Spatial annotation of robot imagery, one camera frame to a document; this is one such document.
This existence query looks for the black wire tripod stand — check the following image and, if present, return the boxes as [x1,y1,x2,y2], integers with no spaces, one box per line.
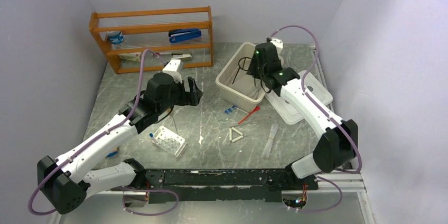
[231,57,256,86]

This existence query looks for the metal crucible tongs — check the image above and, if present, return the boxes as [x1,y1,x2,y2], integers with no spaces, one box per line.
[247,87,265,100]

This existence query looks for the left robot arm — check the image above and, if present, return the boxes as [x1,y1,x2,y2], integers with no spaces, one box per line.
[37,72,203,214]

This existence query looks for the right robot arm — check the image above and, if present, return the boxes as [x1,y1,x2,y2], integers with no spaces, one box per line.
[247,42,360,189]

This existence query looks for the beige plastic bin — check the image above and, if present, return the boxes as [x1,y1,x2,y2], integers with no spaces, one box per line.
[215,42,265,111]

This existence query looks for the beige whiteboard eraser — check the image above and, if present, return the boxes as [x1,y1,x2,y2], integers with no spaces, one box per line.
[171,53,192,61]

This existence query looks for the blue capped small tubes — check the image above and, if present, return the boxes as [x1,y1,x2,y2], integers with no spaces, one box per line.
[224,105,237,115]

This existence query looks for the white test tube rack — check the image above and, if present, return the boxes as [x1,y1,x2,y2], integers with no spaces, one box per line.
[149,126,186,158]

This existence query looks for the red plastic spatula spoon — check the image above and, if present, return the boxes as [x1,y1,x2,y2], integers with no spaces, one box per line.
[238,106,260,125]

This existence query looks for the white clay triangle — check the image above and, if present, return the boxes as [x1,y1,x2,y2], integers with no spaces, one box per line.
[229,127,244,143]

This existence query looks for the blue stapler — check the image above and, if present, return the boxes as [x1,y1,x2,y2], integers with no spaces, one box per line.
[168,28,202,44]

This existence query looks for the small white cardboard box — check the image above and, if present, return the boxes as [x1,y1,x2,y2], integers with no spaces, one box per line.
[118,52,143,62]

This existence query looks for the white plastic bin lid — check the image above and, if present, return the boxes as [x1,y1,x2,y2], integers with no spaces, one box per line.
[265,73,333,125]

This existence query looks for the clear plastic pipettes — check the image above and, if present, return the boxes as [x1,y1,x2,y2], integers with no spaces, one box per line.
[262,124,279,158]

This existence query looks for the orange wooden shelf rack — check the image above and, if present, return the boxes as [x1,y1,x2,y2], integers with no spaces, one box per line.
[88,6,214,74]

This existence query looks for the yellow blue small block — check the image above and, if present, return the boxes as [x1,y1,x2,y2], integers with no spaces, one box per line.
[106,149,118,158]

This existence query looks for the blue white tape roll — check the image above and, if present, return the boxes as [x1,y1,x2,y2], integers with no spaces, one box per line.
[105,31,124,45]

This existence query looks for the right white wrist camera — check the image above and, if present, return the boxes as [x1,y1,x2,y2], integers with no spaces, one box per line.
[267,37,284,55]

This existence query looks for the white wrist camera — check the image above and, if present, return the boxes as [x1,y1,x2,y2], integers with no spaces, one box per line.
[267,37,284,55]
[162,59,184,83]

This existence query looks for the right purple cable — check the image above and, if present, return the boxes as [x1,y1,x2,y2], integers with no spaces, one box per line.
[267,25,363,213]

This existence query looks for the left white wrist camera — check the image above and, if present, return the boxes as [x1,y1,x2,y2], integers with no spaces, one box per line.
[162,59,184,83]

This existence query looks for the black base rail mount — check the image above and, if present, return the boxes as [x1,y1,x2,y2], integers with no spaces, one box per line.
[127,168,319,204]

